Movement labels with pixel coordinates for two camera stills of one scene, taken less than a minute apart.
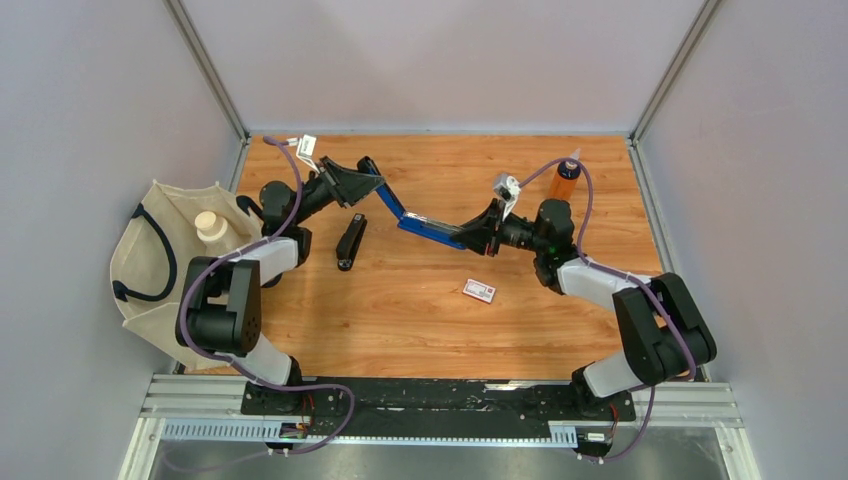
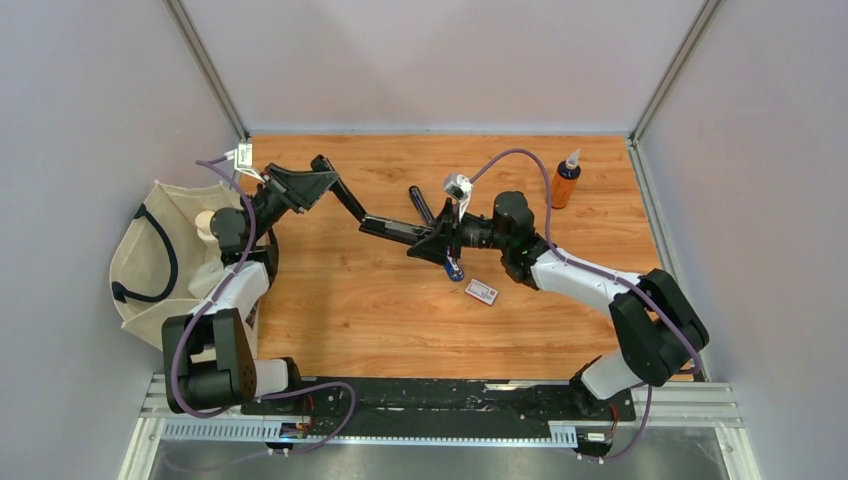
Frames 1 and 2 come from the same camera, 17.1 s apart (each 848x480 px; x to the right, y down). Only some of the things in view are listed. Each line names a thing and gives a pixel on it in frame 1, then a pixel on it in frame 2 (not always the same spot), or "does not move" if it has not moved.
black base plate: x=417 y=409 does not move
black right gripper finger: x=481 y=234 -> x=433 y=247
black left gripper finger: x=350 y=195 -> x=306 y=187
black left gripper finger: x=344 y=174 -> x=286 y=177
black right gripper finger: x=491 y=219 -> x=444 y=228
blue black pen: x=422 y=225 -> x=454 y=269
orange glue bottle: x=566 y=178 does not move
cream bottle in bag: x=212 y=231 does not move
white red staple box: x=479 y=290 does not move
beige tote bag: x=152 y=253 does not move
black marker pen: x=350 y=240 -> x=402 y=231
